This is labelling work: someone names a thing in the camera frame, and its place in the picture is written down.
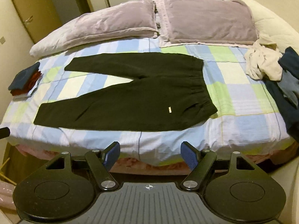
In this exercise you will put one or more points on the wall switch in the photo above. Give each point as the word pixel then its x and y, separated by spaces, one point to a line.
pixel 2 40

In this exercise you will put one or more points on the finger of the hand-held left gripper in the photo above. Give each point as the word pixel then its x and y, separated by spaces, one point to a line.
pixel 4 132

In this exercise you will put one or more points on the striped light cloth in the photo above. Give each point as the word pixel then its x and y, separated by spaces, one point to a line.
pixel 157 18

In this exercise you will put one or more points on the black pants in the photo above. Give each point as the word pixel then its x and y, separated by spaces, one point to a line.
pixel 140 98

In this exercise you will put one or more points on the red folded garment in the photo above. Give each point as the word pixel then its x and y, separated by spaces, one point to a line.
pixel 32 81

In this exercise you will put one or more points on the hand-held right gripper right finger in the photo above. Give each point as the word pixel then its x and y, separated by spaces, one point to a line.
pixel 188 156

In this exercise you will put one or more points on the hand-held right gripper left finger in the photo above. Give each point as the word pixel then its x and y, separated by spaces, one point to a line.
pixel 112 156

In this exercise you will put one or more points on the navy garment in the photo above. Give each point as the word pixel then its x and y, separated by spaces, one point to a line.
pixel 287 114

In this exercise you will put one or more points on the grey blue garment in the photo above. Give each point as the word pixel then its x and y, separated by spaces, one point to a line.
pixel 289 86

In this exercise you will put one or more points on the plaid bed sheet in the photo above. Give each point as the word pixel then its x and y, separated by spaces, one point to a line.
pixel 233 93

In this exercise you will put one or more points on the purple pillow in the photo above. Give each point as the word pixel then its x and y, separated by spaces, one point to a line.
pixel 112 18
pixel 210 21

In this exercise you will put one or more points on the wooden door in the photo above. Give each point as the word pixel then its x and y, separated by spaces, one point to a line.
pixel 35 4

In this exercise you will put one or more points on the white padded bed cushion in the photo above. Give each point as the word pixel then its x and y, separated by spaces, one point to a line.
pixel 268 16

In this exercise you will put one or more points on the grey folded garment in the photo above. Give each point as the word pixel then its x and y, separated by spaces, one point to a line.
pixel 23 96

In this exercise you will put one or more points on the white garment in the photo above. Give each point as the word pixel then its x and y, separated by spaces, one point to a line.
pixel 264 60

